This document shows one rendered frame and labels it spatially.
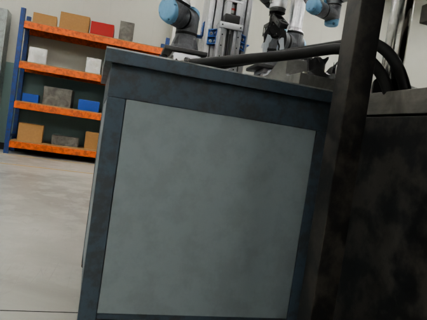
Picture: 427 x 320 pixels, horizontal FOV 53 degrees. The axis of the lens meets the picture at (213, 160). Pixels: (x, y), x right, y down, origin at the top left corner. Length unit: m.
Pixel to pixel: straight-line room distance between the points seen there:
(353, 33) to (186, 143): 0.53
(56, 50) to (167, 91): 5.99
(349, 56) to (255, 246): 0.64
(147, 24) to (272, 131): 6.08
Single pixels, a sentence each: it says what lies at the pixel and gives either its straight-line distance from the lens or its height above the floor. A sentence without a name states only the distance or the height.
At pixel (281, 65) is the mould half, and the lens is 1.64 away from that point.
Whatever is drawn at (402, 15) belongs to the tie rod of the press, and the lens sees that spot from 1.33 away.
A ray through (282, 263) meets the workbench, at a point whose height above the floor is 0.25.
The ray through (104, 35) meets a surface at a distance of 6.66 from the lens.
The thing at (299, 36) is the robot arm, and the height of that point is 1.25.
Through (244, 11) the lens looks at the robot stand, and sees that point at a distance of 2.63.
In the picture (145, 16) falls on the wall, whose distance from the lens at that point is 7.31.
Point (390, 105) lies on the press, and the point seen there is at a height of 0.75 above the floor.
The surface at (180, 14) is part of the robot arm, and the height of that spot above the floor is 1.19.
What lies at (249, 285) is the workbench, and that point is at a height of 0.17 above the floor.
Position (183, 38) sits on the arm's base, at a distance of 2.33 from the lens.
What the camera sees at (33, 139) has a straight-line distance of 6.60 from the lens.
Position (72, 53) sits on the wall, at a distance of 7.15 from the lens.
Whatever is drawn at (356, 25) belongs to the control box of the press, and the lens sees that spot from 1.03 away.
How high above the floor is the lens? 0.60
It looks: 3 degrees down
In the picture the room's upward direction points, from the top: 8 degrees clockwise
